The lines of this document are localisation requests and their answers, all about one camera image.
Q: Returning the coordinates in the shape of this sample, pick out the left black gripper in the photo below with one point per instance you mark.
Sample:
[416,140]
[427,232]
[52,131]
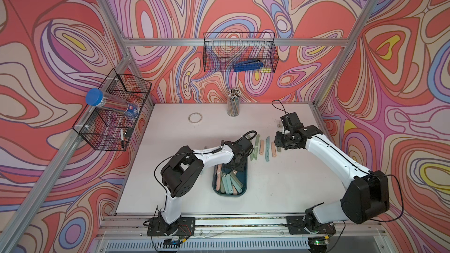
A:
[243,167]

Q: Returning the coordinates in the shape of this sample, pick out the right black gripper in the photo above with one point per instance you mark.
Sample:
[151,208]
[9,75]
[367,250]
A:
[278,142]

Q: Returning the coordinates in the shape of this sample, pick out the teal knife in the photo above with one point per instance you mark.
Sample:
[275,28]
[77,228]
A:
[268,149]

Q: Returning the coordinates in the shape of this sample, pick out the long pink knife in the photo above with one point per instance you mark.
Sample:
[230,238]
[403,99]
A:
[218,178]

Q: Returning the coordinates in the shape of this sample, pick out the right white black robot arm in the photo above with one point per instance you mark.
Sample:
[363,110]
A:
[366,192]

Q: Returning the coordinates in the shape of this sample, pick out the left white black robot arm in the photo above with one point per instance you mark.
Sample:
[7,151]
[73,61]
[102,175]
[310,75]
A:
[181,172]

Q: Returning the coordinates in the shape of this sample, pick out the dark teal storage tray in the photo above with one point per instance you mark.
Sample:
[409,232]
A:
[233,183]

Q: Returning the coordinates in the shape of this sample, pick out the clear pencil cup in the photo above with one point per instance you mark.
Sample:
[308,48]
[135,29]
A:
[233,102]

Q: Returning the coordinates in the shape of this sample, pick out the masking tape roll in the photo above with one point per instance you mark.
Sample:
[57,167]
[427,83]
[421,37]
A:
[195,117]

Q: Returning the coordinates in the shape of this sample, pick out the blue tool in basket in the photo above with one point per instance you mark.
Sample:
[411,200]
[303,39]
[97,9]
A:
[248,65]

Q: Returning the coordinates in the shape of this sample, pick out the black marker in basket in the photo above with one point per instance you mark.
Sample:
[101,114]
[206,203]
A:
[122,139]

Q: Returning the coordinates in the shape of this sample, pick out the blue capped clear tube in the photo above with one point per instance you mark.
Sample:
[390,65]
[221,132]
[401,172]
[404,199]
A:
[107,101]

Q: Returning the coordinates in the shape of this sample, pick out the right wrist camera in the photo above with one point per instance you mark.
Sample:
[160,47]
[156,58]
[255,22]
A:
[291,122]

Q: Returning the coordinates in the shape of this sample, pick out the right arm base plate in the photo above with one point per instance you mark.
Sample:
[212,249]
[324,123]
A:
[308,225]

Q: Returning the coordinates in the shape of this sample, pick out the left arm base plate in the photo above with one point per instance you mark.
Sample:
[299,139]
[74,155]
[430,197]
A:
[183,227]

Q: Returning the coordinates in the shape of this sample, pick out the back black wire basket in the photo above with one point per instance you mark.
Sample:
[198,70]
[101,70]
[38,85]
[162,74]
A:
[222,50]

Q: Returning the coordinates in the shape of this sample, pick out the black wire basket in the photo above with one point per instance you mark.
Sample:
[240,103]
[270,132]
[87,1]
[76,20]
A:
[222,50]
[101,128]

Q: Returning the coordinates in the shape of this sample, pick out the left black wire basket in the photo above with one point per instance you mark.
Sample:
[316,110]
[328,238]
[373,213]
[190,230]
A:
[101,128]

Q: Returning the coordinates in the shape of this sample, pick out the aluminium rail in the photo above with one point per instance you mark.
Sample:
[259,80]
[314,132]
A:
[233,225]

